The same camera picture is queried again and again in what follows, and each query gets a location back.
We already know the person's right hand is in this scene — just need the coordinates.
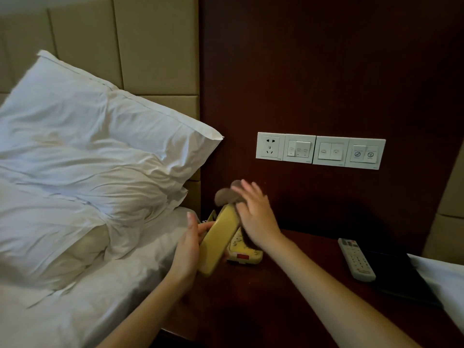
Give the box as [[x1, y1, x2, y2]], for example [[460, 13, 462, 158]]
[[231, 179, 283, 252]]

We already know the person's left hand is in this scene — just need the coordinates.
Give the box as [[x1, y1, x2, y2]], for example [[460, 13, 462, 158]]
[[168, 212, 215, 287]]

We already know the yellow corded telephone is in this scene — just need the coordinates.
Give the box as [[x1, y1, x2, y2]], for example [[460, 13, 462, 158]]
[[197, 203, 264, 276]]

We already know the brown cleaning cloth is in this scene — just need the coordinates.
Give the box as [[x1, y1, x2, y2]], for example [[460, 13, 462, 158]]
[[214, 180, 261, 250]]

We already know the white remote control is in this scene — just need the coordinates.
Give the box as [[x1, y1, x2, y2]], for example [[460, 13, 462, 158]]
[[337, 238, 377, 283]]

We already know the dark blue scribbled pouch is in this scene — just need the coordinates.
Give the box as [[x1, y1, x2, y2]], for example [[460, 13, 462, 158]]
[[364, 249, 445, 309]]

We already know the person's left forearm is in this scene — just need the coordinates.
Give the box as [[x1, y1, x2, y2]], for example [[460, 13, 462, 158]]
[[96, 270, 193, 348]]

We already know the person's right forearm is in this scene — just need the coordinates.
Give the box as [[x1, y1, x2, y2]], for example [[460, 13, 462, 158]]
[[266, 232, 423, 348]]

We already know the dark wooden nightstand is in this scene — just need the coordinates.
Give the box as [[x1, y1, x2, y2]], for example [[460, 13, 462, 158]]
[[161, 228, 464, 348]]

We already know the white bed sheet mattress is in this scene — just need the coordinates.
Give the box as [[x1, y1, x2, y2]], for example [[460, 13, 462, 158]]
[[0, 206, 200, 348]]

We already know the crumpled white pillow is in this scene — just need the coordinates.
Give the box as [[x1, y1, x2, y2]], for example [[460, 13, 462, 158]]
[[0, 148, 189, 292]]

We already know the smooth white pillow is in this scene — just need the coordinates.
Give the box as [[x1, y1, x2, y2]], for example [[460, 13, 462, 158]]
[[0, 49, 224, 200]]

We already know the beige padded headboard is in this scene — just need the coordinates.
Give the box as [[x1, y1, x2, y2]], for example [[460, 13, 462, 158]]
[[421, 141, 464, 266]]

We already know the white bed cover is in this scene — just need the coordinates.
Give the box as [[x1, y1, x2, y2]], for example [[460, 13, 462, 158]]
[[407, 253, 464, 334]]

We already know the white socket and switch panel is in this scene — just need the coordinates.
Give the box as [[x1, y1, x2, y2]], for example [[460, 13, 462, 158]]
[[255, 131, 317, 165]]

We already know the white four-button switch panel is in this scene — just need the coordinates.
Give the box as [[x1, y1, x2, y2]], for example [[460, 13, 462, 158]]
[[312, 135, 387, 171]]

